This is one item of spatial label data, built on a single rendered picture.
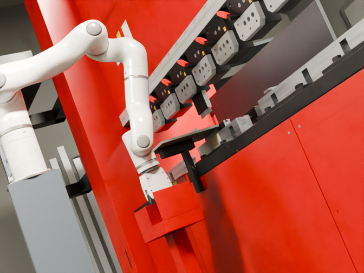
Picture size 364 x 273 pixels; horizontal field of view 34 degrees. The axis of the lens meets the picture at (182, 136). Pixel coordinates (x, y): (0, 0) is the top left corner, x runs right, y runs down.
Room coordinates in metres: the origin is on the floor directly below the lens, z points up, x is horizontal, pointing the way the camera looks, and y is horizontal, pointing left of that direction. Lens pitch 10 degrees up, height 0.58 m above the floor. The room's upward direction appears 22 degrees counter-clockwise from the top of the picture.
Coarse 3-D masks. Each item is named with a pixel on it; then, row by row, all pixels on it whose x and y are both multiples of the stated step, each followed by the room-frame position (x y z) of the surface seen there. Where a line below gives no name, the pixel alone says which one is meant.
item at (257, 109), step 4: (252, 108) 2.52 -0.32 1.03; (256, 108) 2.49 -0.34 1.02; (260, 108) 2.50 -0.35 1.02; (248, 112) 2.56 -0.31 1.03; (252, 112) 2.51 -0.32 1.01; (256, 112) 2.49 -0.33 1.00; (260, 112) 2.50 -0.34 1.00; (252, 116) 2.52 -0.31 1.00; (256, 116) 2.50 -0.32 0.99; (252, 120) 2.53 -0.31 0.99; (256, 120) 2.57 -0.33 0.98
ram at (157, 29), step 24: (96, 0) 2.95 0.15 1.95; (120, 0) 2.71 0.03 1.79; (144, 0) 2.50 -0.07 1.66; (168, 0) 2.33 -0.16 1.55; (192, 0) 2.18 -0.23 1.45; (120, 24) 2.80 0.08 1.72; (144, 24) 2.58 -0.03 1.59; (168, 24) 2.40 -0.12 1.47; (168, 48) 2.47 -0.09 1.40; (120, 72) 2.99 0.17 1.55; (120, 96) 3.10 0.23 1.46
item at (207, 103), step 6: (204, 90) 2.43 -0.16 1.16; (198, 96) 2.46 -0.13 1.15; (204, 96) 2.42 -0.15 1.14; (198, 102) 2.47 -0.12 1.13; (204, 102) 2.43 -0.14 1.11; (210, 102) 2.43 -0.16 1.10; (198, 108) 2.49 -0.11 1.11; (204, 108) 2.45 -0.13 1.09; (210, 108) 2.43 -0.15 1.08; (198, 114) 2.51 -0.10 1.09; (204, 114) 2.48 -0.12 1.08
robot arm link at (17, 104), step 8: (16, 96) 2.09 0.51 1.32; (0, 104) 2.06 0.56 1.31; (8, 104) 2.09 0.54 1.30; (16, 104) 2.12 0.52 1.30; (24, 104) 2.14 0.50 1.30; (0, 112) 2.10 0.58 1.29; (8, 112) 2.08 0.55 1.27; (16, 112) 2.05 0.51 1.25; (24, 112) 2.08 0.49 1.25; (0, 120) 2.03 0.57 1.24; (8, 120) 2.02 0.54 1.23; (16, 120) 2.03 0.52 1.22; (24, 120) 2.05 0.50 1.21; (0, 128) 2.03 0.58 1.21; (8, 128) 2.02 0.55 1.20; (16, 128) 2.02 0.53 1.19; (0, 136) 2.05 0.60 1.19
